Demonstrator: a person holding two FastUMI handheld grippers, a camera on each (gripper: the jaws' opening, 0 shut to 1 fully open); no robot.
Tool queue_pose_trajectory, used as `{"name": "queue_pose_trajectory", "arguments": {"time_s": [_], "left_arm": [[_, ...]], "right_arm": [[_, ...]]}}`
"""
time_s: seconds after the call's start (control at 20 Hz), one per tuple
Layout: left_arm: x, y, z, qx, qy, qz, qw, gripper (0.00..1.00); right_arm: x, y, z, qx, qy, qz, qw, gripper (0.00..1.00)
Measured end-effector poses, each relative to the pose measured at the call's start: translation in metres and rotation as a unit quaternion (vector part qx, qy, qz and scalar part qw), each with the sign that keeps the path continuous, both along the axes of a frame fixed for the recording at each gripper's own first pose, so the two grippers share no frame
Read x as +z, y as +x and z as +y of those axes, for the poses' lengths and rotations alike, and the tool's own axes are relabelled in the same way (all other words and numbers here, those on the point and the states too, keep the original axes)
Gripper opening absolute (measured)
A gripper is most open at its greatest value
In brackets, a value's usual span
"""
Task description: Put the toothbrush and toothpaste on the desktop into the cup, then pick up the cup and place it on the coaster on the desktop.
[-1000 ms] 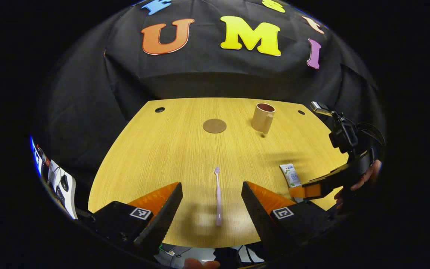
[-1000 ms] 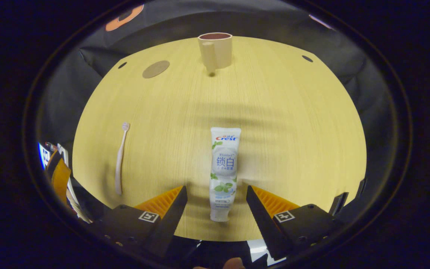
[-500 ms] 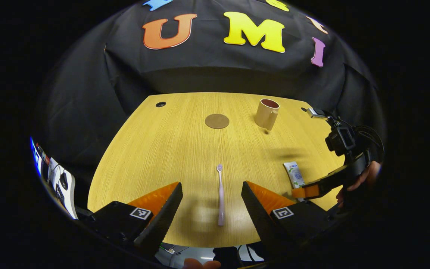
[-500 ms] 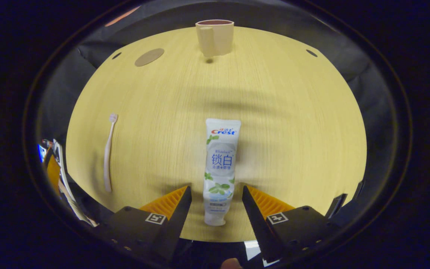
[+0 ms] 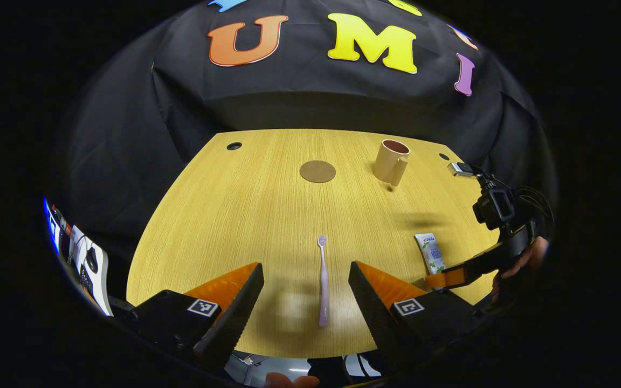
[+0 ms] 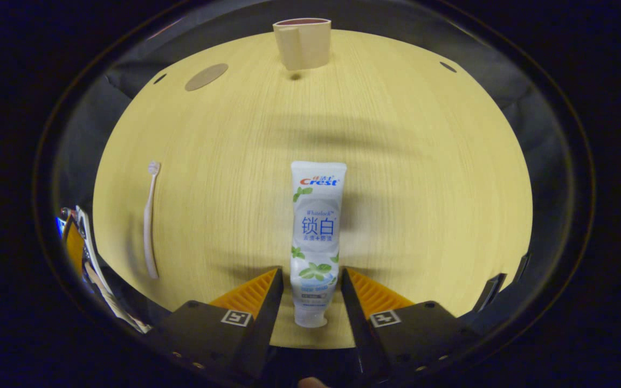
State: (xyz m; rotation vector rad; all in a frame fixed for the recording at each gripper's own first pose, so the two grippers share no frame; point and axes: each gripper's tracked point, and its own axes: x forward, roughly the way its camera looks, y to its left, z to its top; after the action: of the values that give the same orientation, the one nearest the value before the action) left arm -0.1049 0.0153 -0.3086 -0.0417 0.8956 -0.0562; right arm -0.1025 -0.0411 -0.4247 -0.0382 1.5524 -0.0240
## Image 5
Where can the blue lit monitor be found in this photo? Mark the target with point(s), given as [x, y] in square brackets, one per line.
[50, 226]

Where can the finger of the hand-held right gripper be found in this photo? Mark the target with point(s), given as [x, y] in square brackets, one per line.
[477, 265]

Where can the white device with black knobs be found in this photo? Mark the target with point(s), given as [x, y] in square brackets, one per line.
[97, 269]

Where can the pink toothbrush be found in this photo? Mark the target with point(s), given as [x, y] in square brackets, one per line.
[323, 280]

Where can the beige cup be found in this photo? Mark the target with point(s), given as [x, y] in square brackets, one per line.
[386, 161]

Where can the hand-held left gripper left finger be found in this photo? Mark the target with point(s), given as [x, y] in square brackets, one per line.
[235, 318]

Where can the black backdrop cloth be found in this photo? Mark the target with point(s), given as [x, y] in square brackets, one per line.
[299, 97]

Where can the white toothpaste tube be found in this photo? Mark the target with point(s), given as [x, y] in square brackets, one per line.
[432, 253]

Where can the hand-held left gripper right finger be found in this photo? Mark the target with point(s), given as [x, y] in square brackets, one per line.
[375, 318]

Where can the round brown coaster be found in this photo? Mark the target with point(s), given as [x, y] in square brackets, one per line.
[317, 171]

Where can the wooden desktop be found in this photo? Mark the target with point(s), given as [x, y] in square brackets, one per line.
[246, 215]

